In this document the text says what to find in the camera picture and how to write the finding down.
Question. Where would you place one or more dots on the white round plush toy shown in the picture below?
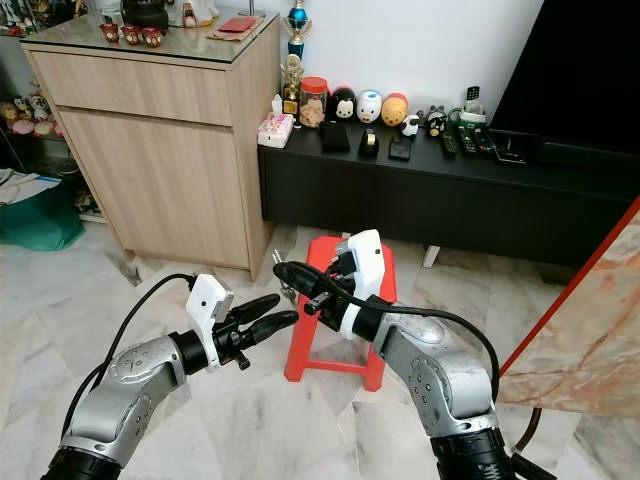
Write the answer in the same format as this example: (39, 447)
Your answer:
(368, 108)

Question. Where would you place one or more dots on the black tape dispenser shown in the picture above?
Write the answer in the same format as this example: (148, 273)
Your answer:
(370, 144)

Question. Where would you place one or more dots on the marble table red edge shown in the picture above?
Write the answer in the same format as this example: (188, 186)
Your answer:
(580, 330)

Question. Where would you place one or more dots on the flat red box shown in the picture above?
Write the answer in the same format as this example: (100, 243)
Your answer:
(240, 24)

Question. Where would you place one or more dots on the light wooden cabinet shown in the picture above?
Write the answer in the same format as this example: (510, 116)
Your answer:
(160, 170)

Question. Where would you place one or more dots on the small flat black device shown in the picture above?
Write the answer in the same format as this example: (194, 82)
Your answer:
(400, 148)

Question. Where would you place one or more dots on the flat black tray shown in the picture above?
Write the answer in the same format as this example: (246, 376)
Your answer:
(517, 146)

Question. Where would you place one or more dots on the black mouse plush toy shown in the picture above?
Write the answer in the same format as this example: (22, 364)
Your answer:
(341, 106)

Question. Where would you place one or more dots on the small panda figurine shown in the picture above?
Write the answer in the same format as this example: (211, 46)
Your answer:
(410, 126)

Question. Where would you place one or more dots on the black low TV console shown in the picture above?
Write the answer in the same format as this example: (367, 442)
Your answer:
(430, 195)

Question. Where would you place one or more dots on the pink tissue box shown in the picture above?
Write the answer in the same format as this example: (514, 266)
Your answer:
(276, 128)

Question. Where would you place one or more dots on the dark teapot ornament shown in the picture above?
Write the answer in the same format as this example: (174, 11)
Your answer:
(145, 14)

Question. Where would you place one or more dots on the display shelf with figurines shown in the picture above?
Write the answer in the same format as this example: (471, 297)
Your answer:
(25, 110)

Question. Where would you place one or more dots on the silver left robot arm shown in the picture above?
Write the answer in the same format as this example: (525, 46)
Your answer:
(125, 390)

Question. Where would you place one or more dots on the small gold trophy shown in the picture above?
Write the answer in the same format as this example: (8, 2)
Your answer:
(292, 85)

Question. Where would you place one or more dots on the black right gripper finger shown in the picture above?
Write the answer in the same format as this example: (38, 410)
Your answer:
(310, 289)
(302, 270)

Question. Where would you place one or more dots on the clear jar red lid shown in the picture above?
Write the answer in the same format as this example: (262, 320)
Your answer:
(313, 105)

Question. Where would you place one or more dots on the small red cup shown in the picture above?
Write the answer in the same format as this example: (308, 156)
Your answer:
(153, 37)
(110, 32)
(132, 34)

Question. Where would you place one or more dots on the green bag with papers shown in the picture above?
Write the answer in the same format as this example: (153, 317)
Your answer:
(40, 222)

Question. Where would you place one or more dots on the white seated figurine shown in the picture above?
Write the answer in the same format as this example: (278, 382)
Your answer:
(195, 12)

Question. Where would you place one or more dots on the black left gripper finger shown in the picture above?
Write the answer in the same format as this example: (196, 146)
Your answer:
(255, 308)
(272, 325)

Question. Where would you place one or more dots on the small dark figurine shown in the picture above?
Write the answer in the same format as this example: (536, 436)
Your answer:
(435, 122)

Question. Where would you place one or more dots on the black television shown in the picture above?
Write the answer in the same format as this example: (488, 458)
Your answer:
(575, 70)

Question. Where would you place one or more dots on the black remote control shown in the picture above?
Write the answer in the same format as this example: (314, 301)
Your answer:
(485, 141)
(466, 141)
(450, 144)

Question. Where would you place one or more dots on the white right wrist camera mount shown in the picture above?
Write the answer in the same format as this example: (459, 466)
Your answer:
(368, 258)

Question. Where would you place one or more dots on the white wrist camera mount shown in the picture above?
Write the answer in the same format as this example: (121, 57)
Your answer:
(210, 300)
(368, 258)

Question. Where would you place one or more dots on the black wallet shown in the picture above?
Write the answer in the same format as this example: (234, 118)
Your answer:
(335, 138)

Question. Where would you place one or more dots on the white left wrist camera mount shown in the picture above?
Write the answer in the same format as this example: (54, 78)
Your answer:
(210, 300)

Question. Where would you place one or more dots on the orange round plush toy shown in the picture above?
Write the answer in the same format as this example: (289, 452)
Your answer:
(394, 110)

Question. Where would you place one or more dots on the red plastic stool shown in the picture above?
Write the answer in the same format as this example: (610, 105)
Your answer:
(325, 345)

